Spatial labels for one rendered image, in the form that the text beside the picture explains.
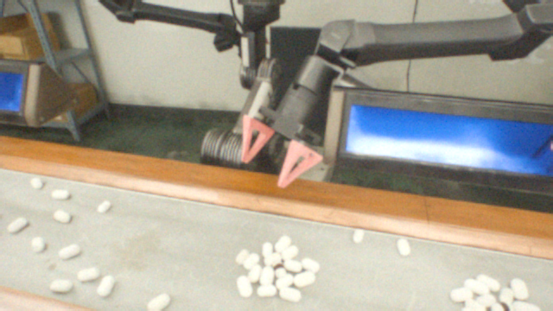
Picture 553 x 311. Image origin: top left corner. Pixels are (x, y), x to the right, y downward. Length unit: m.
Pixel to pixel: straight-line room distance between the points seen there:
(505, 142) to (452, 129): 0.05
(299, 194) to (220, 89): 2.04
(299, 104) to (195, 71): 2.23
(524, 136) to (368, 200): 0.45
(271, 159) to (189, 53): 1.68
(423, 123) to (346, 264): 0.38
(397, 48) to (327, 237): 0.37
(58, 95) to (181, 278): 0.35
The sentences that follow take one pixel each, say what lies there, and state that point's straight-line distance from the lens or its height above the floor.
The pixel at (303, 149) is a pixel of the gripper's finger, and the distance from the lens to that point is 0.52.
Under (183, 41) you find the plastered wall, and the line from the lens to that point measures 2.73.
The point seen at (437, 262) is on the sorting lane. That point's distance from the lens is 0.72.
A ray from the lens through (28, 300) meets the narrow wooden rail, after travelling 0.70.
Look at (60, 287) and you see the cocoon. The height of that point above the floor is 0.76.
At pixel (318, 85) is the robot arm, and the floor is 1.04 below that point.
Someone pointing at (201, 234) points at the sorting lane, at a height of 0.74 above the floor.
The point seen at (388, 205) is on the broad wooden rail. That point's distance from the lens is 0.78.
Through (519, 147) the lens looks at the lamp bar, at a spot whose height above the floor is 1.08.
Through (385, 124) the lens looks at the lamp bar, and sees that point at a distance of 0.36.
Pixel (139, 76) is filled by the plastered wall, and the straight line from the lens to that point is 2.98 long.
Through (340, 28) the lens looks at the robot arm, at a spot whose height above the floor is 1.12.
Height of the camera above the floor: 1.24
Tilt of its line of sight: 32 degrees down
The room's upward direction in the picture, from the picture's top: straight up
